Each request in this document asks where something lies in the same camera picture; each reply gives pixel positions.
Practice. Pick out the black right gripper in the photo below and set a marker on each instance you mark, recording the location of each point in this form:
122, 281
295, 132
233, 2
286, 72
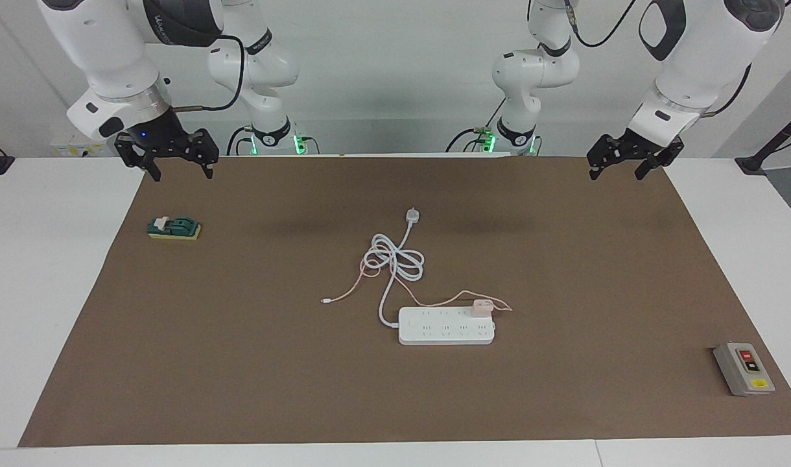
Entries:
162, 139

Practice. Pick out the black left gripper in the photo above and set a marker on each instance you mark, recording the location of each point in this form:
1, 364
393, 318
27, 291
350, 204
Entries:
635, 148

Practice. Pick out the pink charger adapter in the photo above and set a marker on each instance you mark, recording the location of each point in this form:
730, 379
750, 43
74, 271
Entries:
482, 307

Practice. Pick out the white power strip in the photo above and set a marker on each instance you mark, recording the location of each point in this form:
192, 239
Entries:
444, 327

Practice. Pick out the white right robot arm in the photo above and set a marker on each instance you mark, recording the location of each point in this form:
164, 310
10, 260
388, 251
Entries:
110, 52

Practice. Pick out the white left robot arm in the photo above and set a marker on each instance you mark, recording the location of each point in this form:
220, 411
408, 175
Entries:
694, 58

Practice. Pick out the white box yellow label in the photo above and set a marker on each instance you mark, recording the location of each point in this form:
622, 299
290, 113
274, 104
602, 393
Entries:
78, 146

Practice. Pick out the black stand with pole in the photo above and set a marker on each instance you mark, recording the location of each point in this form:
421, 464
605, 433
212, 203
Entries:
755, 162

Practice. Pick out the brown paper mat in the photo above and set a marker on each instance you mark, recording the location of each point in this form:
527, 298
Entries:
272, 363

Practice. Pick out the grey push button box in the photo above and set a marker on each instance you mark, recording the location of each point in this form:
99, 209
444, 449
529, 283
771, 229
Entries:
744, 370

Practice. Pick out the green knife switch yellow base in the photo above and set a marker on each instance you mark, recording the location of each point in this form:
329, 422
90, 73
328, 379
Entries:
175, 227

